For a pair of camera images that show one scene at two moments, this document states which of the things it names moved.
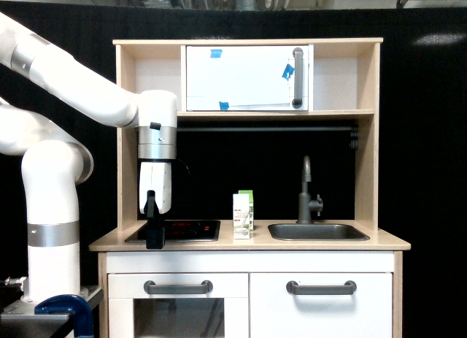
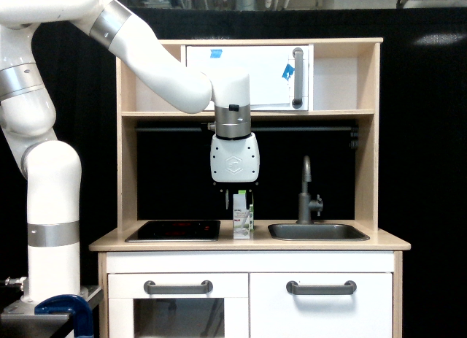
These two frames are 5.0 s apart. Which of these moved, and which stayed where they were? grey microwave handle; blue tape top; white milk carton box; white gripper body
Moved: white gripper body
Stayed: blue tape top; grey microwave handle; white milk carton box
